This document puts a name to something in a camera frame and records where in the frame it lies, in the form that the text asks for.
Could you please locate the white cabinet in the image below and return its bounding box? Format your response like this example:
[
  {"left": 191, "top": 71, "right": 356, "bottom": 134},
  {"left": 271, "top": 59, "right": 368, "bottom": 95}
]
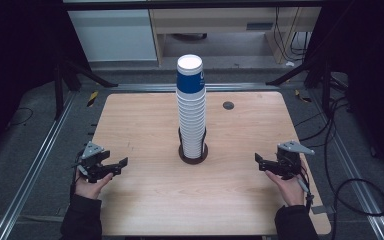
[{"left": 67, "top": 9, "right": 158, "bottom": 63}]

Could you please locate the right hand-held gripper cable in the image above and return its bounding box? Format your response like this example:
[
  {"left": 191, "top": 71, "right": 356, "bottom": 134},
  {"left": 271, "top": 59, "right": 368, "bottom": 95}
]
[{"left": 294, "top": 161, "right": 315, "bottom": 215}]

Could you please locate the metal floor rail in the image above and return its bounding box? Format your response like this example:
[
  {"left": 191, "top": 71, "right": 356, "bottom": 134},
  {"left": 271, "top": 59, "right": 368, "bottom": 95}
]
[
  {"left": 0, "top": 91, "right": 78, "bottom": 240},
  {"left": 308, "top": 89, "right": 384, "bottom": 240},
  {"left": 110, "top": 82, "right": 280, "bottom": 93}
]

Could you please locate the stack of paper cups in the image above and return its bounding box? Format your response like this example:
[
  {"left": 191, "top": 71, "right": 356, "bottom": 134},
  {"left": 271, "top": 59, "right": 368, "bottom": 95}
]
[{"left": 175, "top": 54, "right": 207, "bottom": 160}]

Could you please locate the hand-held gripper cable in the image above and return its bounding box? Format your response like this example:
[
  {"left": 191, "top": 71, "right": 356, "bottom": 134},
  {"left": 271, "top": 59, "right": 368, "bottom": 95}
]
[
  {"left": 294, "top": 161, "right": 315, "bottom": 215},
  {"left": 69, "top": 149, "right": 85, "bottom": 201}
]

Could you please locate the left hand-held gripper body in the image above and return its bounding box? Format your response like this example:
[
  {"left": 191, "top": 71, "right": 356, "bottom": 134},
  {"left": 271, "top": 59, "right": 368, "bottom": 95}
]
[{"left": 72, "top": 141, "right": 114, "bottom": 184}]

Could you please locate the thick black floor cable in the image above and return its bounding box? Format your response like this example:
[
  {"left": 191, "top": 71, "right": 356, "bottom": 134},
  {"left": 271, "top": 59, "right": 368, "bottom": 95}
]
[{"left": 293, "top": 95, "right": 384, "bottom": 240}]

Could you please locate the person's right hand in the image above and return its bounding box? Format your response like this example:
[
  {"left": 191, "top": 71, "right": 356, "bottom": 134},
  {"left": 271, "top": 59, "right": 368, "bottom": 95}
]
[{"left": 265, "top": 169, "right": 307, "bottom": 207}]

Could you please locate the thin black floor cable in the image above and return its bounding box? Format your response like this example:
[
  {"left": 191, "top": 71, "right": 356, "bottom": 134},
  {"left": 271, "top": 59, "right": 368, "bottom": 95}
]
[{"left": 4, "top": 106, "right": 35, "bottom": 131}]

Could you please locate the left hand-held gripper cable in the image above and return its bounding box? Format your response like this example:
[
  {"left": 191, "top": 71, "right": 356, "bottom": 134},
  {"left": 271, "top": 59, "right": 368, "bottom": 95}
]
[{"left": 69, "top": 149, "right": 85, "bottom": 201}]

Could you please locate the black metal stand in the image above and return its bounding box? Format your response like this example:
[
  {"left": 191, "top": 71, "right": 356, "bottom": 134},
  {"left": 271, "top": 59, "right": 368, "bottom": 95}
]
[
  {"left": 265, "top": 56, "right": 349, "bottom": 118},
  {"left": 53, "top": 59, "right": 120, "bottom": 121}
]

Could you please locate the person's left hand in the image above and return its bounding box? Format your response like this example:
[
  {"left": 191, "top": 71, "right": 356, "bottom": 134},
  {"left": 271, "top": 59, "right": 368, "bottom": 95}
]
[{"left": 74, "top": 168, "right": 114, "bottom": 201}]

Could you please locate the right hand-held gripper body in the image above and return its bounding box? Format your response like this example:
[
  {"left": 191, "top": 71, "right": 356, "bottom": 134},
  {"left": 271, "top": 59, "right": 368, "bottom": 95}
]
[{"left": 274, "top": 140, "right": 316, "bottom": 181}]

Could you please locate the bundle of hanging black cables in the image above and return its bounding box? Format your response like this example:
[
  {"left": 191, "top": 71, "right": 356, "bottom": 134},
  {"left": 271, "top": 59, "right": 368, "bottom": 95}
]
[{"left": 273, "top": 7, "right": 312, "bottom": 63}]

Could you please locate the yellow and black tape strip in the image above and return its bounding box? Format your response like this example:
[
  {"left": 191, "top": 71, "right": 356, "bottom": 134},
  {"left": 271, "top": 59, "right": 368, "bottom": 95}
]
[
  {"left": 294, "top": 89, "right": 313, "bottom": 104},
  {"left": 86, "top": 90, "right": 100, "bottom": 108}
]

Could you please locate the black cup holder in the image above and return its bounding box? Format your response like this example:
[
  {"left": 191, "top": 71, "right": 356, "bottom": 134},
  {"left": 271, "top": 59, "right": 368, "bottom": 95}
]
[{"left": 177, "top": 126, "right": 210, "bottom": 166}]

